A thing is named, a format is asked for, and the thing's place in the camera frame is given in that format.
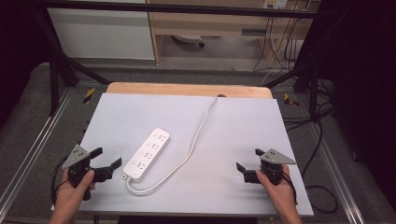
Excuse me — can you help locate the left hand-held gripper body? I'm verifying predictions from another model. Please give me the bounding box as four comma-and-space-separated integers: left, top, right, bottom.
61, 144, 114, 202

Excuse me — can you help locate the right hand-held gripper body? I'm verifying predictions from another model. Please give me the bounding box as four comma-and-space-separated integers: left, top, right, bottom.
244, 147, 297, 187

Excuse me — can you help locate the white power strip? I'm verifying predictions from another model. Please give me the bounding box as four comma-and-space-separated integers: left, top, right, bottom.
122, 127, 172, 184

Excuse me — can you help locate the person's right hand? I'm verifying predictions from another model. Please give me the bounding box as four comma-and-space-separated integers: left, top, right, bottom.
255, 163, 299, 217

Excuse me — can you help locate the person's left hand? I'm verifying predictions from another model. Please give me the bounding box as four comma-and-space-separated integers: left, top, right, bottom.
50, 169, 96, 217

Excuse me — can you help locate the wooden table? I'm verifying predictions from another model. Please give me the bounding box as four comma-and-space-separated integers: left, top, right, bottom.
106, 81, 274, 100

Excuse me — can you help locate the black curtain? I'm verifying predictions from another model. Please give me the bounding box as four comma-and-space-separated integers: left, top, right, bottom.
0, 0, 52, 125
311, 0, 396, 213

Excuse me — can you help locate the white cabinet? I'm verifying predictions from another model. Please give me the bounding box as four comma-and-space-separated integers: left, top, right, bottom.
46, 7, 156, 61

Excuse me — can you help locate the white chair base with caster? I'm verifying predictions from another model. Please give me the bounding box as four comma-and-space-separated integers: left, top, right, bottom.
172, 34, 206, 49

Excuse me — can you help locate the light wooden desk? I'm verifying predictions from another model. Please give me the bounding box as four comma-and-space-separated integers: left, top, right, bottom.
145, 0, 322, 67

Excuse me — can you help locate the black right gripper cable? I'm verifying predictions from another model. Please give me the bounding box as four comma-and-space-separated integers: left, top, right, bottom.
281, 171, 299, 206

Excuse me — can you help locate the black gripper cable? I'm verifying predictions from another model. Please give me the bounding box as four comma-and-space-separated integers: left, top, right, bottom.
50, 154, 70, 206
281, 171, 299, 206

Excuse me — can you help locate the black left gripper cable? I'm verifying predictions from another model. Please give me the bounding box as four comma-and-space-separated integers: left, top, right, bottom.
50, 154, 70, 206

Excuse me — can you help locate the aluminium floor rail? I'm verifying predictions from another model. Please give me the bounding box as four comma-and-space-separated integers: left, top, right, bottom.
310, 122, 366, 224
0, 88, 75, 213

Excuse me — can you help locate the black floor cable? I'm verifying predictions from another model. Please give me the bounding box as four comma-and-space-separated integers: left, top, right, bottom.
282, 78, 340, 215

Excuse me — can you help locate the white power strip cable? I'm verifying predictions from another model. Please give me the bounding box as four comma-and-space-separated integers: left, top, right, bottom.
125, 95, 219, 197

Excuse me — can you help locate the bundle of hanging cables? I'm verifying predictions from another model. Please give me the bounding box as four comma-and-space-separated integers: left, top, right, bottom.
252, 0, 314, 73

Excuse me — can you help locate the white wall socket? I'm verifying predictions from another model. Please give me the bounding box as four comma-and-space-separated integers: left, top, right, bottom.
262, 0, 290, 10

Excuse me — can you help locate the black metal frame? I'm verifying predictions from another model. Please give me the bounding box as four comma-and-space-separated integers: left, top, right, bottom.
31, 0, 335, 118

